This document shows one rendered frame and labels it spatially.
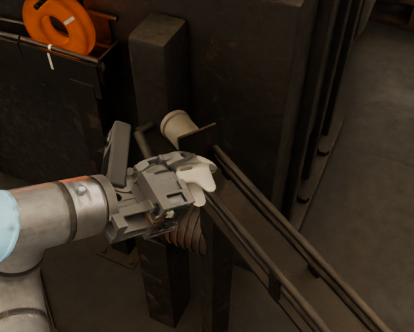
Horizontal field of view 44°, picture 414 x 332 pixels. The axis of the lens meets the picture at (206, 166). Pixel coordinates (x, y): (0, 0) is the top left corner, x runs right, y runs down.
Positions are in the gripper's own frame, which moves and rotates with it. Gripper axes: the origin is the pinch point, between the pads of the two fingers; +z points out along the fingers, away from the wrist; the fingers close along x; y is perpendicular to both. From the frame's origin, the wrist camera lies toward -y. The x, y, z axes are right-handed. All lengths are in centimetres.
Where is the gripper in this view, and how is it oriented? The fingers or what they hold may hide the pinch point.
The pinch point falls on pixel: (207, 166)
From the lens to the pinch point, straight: 77.2
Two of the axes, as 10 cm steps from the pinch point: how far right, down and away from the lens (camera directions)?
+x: 4.2, -6.3, -6.5
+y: 5.0, 7.6, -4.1
